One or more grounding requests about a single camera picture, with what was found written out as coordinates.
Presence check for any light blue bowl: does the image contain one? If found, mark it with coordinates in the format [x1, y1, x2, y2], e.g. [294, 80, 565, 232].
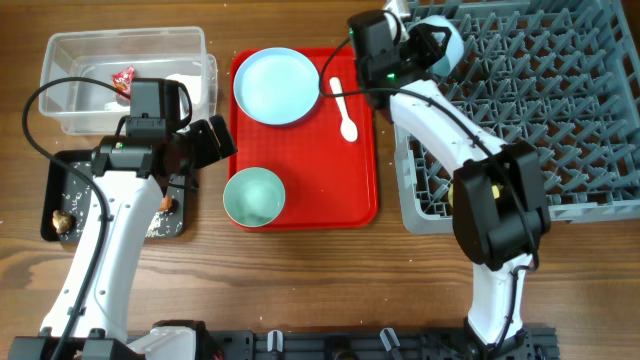
[416, 15, 464, 77]

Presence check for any brown food scrap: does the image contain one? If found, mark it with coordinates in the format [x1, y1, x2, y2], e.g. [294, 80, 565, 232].
[52, 210, 75, 235]

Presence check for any black food waste tray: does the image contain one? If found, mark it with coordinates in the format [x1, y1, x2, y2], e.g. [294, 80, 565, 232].
[40, 163, 187, 245]

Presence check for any light blue plate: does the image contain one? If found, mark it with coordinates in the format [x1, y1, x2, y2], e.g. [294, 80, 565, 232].
[233, 47, 319, 126]

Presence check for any grey dishwasher rack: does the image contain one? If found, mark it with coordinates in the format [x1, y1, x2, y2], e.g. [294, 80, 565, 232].
[409, 0, 639, 223]

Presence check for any red snack wrapper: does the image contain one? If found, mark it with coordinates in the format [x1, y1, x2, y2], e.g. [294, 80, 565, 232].
[111, 66, 135, 102]

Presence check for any red plastic tray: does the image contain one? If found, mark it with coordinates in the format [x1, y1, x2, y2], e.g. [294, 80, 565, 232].
[229, 48, 378, 231]

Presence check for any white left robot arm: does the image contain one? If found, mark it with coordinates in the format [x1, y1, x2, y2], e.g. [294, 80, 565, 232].
[8, 78, 237, 359]

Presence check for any mint green bowl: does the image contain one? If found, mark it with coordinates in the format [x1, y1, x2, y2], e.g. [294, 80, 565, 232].
[223, 167, 286, 228]

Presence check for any white napkin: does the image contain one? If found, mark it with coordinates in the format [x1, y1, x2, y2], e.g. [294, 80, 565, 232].
[104, 73, 202, 111]

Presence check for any white plastic spoon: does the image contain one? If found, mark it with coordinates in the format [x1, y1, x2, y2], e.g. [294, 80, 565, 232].
[329, 77, 358, 143]

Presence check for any yellow plastic cup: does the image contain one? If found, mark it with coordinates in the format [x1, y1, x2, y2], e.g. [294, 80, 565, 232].
[447, 184, 503, 207]

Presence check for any clear plastic bin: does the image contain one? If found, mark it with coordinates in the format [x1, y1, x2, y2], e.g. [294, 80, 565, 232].
[39, 26, 218, 136]

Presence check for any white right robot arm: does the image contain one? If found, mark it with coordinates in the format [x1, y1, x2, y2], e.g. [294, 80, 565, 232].
[348, 9, 551, 358]

